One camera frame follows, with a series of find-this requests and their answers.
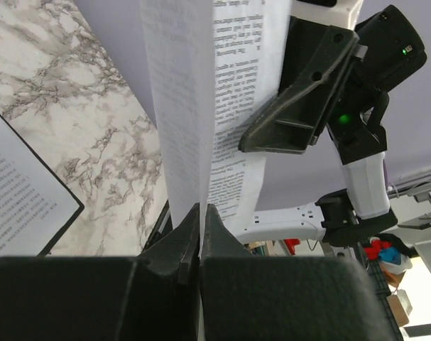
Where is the grey black file folder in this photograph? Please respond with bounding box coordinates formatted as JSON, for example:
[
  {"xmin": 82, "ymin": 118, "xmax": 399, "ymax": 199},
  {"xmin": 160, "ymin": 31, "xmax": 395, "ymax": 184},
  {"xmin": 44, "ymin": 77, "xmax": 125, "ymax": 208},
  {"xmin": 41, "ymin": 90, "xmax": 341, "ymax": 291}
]
[{"xmin": 0, "ymin": 101, "xmax": 87, "ymax": 259}]

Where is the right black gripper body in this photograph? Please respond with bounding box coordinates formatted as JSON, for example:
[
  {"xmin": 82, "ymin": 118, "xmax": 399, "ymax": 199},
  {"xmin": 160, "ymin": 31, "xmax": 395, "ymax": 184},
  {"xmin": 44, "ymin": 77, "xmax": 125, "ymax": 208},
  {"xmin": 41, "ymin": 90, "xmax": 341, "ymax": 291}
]
[{"xmin": 314, "ymin": 3, "xmax": 427, "ymax": 146}]

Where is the printed paper sheet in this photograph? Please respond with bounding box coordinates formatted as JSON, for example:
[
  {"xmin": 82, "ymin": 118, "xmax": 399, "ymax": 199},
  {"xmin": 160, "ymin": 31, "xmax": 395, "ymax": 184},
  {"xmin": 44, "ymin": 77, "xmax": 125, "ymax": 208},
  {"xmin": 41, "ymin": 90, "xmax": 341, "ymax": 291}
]
[
  {"xmin": 136, "ymin": 0, "xmax": 294, "ymax": 259},
  {"xmin": 0, "ymin": 102, "xmax": 80, "ymax": 262}
]

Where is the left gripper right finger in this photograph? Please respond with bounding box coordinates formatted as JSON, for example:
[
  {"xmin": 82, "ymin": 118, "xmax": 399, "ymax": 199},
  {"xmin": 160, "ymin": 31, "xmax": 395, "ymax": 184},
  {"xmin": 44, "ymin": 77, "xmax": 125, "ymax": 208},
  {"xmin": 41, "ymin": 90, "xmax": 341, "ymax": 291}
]
[{"xmin": 200, "ymin": 205, "xmax": 394, "ymax": 340}]

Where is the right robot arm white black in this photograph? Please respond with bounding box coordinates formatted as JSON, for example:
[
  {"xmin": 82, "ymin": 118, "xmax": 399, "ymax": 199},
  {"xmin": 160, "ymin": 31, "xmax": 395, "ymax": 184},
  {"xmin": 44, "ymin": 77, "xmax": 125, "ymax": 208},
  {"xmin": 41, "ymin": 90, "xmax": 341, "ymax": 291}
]
[{"xmin": 231, "ymin": 5, "xmax": 427, "ymax": 247}]

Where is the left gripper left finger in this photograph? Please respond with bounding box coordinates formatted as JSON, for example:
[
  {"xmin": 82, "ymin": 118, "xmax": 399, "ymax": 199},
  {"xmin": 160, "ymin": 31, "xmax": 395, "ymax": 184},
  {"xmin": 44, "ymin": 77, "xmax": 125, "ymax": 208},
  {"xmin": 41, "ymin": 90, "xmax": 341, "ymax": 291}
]
[{"xmin": 0, "ymin": 205, "xmax": 200, "ymax": 340}]

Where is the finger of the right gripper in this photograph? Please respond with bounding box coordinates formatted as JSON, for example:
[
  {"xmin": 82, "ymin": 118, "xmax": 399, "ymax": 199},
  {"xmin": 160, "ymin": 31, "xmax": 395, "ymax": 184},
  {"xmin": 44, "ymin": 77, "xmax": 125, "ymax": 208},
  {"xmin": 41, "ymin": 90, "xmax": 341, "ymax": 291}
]
[{"xmin": 239, "ymin": 17, "xmax": 359, "ymax": 154}]

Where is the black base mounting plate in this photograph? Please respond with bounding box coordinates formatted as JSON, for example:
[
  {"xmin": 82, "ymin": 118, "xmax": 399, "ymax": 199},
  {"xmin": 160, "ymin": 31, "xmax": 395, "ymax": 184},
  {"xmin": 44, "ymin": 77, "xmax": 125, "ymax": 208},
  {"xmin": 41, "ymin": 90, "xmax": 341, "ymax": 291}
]
[{"xmin": 142, "ymin": 201, "xmax": 173, "ymax": 253}]

